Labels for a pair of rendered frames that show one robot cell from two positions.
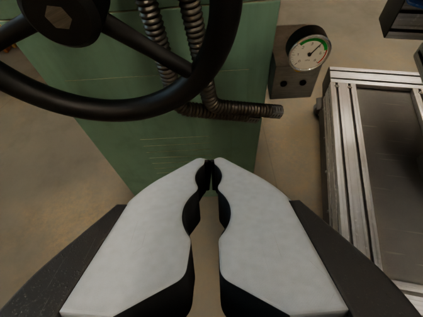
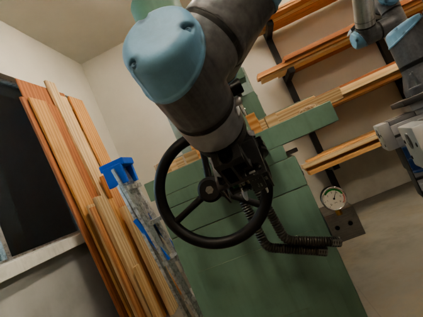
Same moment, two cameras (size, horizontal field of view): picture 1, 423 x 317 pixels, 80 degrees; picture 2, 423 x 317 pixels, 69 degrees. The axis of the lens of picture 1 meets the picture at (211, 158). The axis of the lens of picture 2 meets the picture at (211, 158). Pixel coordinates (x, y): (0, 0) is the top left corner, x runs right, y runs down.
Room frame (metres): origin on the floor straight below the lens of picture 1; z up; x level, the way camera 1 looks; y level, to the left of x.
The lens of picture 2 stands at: (-0.50, 0.00, 0.83)
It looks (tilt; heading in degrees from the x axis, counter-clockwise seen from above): 3 degrees up; 6
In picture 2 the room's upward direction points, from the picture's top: 23 degrees counter-clockwise
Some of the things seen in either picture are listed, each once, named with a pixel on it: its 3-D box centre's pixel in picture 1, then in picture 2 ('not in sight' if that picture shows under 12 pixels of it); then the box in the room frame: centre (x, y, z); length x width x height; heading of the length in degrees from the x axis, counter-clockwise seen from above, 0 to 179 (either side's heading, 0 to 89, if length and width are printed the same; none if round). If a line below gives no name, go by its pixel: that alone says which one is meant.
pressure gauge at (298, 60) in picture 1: (305, 52); (333, 200); (0.34, -0.17, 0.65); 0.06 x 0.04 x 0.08; 85
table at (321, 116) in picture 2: not in sight; (237, 153); (0.46, 0.02, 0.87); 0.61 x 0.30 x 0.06; 85
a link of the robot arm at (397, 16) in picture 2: not in sight; (392, 24); (0.83, -0.77, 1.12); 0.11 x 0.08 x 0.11; 88
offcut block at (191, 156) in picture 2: not in sight; (190, 157); (0.44, 0.15, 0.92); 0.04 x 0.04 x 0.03; 20
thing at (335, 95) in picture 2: not in sight; (255, 131); (0.56, -0.07, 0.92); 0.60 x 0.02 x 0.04; 85
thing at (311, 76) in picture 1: (289, 62); (340, 219); (0.41, -0.17, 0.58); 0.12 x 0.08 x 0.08; 175
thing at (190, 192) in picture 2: not in sight; (226, 176); (0.51, 0.08, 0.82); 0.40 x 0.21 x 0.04; 85
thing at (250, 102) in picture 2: not in sight; (250, 110); (0.74, -0.10, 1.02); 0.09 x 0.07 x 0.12; 85
